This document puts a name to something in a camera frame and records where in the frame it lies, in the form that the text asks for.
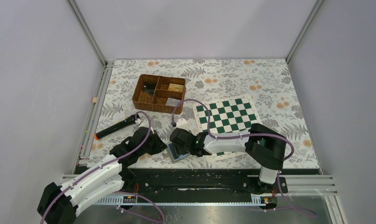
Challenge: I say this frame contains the silver metal card holder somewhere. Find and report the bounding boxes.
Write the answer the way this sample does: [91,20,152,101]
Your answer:
[166,143,190,163]

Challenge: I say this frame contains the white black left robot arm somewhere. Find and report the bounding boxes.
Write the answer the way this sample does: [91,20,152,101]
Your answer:
[37,127,167,224]

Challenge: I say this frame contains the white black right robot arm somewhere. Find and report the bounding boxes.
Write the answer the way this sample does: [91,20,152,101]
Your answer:
[170,123,294,192]

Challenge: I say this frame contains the silver cards in basket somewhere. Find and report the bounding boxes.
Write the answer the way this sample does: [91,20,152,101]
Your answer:
[165,98,181,107]

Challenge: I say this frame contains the black cards in basket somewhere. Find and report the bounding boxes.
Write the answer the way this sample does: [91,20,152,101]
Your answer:
[142,82,157,96]

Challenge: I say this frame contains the gold cards in basket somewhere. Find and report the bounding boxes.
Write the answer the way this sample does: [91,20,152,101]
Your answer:
[168,84,184,92]

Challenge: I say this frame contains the black microphone orange tip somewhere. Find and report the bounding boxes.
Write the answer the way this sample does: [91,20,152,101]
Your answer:
[94,114,140,140]

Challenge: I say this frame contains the green white chessboard mat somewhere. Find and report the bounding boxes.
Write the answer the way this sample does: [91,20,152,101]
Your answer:
[193,94,262,162]

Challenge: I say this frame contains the brown woven divided basket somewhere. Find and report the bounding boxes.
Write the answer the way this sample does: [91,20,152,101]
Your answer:
[132,74,186,114]

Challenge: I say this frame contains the floral patterned table mat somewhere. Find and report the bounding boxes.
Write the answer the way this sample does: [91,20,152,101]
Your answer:
[87,59,319,169]

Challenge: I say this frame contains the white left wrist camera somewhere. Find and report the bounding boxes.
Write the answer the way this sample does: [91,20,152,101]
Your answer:
[135,119,151,128]

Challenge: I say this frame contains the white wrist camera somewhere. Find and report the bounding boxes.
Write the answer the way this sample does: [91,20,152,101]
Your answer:
[135,119,151,128]
[172,119,189,131]

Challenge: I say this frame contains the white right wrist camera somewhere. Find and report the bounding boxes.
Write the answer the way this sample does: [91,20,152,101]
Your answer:
[172,119,189,131]

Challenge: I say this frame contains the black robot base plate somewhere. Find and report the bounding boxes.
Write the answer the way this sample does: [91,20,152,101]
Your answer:
[121,168,288,203]

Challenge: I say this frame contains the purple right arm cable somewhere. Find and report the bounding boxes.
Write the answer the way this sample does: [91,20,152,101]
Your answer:
[171,98,319,218]

